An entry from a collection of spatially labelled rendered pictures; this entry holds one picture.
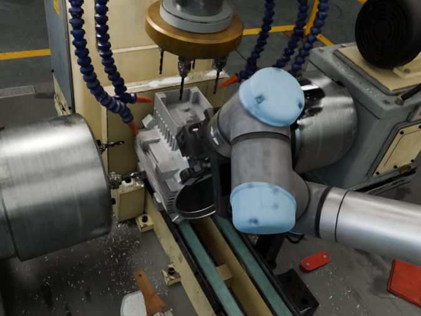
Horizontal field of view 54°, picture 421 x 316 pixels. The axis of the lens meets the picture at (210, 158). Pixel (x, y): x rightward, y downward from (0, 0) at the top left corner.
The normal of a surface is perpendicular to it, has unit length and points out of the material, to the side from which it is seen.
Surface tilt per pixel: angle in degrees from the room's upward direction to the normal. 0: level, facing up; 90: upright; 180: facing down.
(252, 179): 42
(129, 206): 90
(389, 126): 90
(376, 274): 0
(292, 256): 0
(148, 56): 90
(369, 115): 90
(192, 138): 30
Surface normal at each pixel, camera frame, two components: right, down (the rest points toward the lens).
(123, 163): 0.47, 0.65
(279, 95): 0.36, -0.30
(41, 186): 0.43, -0.08
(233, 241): 0.15, -0.73
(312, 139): 0.48, 0.23
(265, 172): -0.03, -0.33
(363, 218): -0.44, -0.36
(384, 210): -0.30, -0.66
